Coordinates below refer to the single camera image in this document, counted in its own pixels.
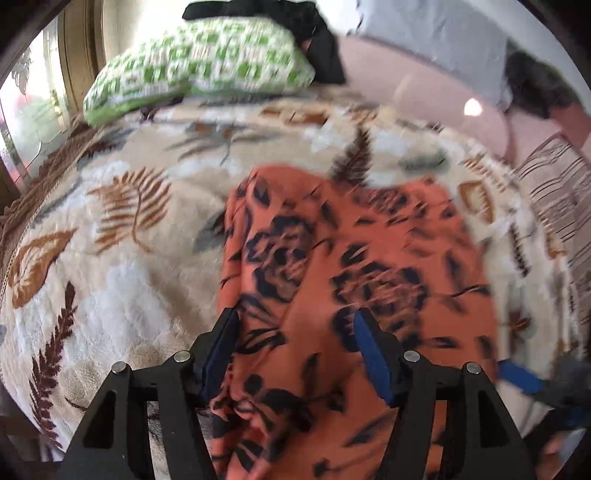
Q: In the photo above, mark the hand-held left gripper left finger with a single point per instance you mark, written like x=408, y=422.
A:
x=220, y=355

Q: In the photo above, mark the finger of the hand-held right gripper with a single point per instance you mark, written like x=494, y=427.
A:
x=519, y=376

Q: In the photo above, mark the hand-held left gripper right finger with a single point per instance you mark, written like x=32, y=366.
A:
x=375, y=357

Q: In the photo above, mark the orange floral garment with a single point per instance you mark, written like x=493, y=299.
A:
x=323, y=277

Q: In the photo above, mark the beige leaf-print blanket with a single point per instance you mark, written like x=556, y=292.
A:
x=115, y=258

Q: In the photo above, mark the brown striped cloth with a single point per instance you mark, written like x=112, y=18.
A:
x=558, y=194

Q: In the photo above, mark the pink bed sheet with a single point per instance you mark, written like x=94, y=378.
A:
x=415, y=101

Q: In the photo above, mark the dark fuzzy cloth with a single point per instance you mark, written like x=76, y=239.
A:
x=540, y=83

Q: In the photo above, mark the green and white pillow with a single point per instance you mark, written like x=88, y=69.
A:
x=203, y=60

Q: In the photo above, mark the black cloth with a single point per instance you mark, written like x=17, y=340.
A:
x=323, y=50

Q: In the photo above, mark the grey pillow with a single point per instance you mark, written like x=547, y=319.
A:
x=438, y=41

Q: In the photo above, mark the window with wooden frame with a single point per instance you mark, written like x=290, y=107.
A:
x=32, y=106

